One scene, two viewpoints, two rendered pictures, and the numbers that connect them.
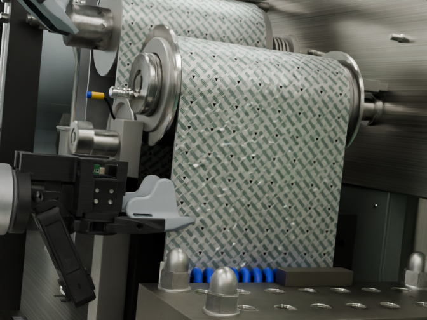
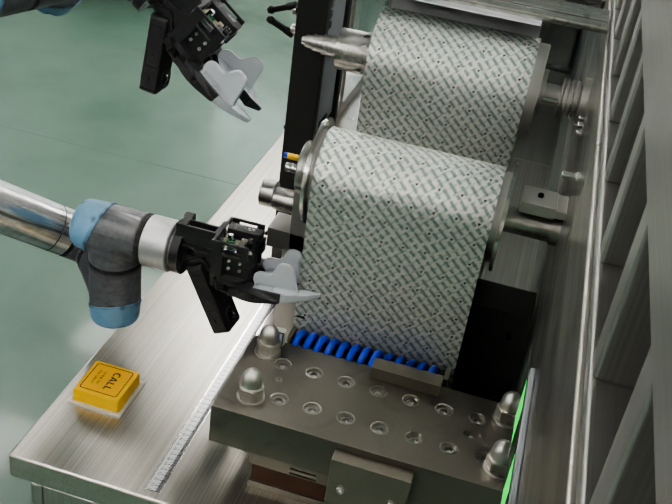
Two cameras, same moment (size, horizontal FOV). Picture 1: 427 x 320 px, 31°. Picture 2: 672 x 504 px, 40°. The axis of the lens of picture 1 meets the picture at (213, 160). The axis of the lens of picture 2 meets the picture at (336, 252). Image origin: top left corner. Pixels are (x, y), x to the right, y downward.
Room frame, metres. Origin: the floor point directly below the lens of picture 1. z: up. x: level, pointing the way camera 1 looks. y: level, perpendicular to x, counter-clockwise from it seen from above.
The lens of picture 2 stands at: (0.07, -0.62, 1.81)
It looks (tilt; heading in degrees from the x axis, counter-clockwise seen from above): 32 degrees down; 37
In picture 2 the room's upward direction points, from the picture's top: 9 degrees clockwise
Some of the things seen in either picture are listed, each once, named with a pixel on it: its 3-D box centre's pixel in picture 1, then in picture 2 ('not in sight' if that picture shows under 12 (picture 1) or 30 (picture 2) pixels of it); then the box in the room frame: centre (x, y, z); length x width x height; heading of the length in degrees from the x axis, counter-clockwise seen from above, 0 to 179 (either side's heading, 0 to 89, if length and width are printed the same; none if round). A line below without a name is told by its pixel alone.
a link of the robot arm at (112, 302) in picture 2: not in sight; (112, 282); (0.76, 0.31, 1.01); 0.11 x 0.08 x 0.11; 67
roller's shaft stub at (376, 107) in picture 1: (352, 107); (533, 223); (1.05, -0.19, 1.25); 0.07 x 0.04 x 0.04; 116
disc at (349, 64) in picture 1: (330, 105); (503, 216); (1.04, -0.15, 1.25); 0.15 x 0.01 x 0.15; 26
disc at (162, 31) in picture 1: (155, 85); (318, 170); (0.93, 0.08, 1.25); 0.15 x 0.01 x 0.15; 26
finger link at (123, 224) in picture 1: (124, 223); (251, 287); (0.83, 0.09, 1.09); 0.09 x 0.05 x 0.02; 115
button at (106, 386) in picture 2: not in sight; (107, 386); (0.68, 0.22, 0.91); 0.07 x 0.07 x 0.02; 26
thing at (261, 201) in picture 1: (257, 209); (381, 301); (0.93, -0.06, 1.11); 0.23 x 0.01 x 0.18; 116
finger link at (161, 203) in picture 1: (163, 204); (286, 281); (0.86, 0.05, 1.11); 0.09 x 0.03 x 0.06; 115
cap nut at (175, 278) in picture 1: (176, 268); (269, 338); (0.81, 0.03, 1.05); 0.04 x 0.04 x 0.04
